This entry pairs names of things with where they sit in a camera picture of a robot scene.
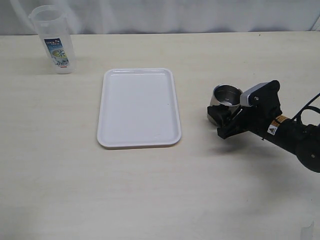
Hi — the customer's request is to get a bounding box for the stainless steel cup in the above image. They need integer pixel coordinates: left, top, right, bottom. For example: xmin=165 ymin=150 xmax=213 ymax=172
xmin=209 ymin=84 xmax=243 ymax=114

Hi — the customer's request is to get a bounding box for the clear plastic pitcher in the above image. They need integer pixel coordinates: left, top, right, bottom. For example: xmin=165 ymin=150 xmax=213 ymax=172
xmin=29 ymin=5 xmax=76 ymax=74

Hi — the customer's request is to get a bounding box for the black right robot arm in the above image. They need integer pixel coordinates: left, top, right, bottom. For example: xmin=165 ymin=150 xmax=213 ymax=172
xmin=207 ymin=80 xmax=320 ymax=173

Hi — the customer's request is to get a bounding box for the white rectangular plastic tray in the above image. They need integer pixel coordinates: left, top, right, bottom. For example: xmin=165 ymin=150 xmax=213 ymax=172
xmin=97 ymin=68 xmax=182 ymax=149

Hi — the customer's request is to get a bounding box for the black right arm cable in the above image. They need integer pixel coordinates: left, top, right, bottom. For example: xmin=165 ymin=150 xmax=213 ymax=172
xmin=292 ymin=92 xmax=320 ymax=126

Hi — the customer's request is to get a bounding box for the white backdrop curtain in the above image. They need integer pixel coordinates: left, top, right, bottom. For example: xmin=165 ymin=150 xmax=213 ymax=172
xmin=0 ymin=0 xmax=320 ymax=35

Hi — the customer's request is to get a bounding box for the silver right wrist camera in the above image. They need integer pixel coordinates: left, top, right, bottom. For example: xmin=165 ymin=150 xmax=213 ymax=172
xmin=239 ymin=82 xmax=269 ymax=108

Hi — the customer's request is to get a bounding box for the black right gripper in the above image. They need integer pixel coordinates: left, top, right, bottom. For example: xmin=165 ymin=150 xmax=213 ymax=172
xmin=207 ymin=80 xmax=282 ymax=139

